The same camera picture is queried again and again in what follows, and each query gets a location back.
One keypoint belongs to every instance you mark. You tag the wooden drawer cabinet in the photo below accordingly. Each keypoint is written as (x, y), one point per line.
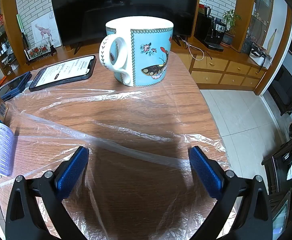
(211, 76)

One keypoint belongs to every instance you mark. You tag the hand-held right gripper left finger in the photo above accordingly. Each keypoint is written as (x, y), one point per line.
(72, 170)

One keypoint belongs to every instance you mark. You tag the white device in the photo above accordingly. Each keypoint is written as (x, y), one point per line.
(256, 57)

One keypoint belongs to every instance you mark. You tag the giraffe drawing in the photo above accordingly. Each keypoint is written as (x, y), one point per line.
(44, 31)

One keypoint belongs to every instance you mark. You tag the small potted plant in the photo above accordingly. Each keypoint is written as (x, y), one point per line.
(229, 20)

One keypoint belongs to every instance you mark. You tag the black television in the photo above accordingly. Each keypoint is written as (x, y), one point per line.
(85, 12)

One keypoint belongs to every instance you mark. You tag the navy blue case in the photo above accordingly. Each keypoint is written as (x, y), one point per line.
(15, 86)

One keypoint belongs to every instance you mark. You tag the dark wooden chair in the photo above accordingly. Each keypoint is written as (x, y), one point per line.
(276, 165)

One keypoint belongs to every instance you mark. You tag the black smartphone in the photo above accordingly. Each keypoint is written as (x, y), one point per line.
(65, 71)

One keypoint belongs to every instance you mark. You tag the clear plastic sheet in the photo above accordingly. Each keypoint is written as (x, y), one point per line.
(141, 100)

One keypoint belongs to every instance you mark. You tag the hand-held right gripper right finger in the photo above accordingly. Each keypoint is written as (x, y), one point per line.
(206, 172)

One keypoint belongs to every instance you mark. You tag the black coffee machine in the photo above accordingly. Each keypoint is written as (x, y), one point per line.
(214, 33)

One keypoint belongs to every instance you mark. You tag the blue butterfly mug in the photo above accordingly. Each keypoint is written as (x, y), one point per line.
(146, 62)

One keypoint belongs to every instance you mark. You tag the framed floral ornament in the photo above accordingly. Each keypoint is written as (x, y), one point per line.
(38, 51)

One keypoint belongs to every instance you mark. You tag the glass display cabinet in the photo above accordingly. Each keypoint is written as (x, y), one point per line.
(0, 30)

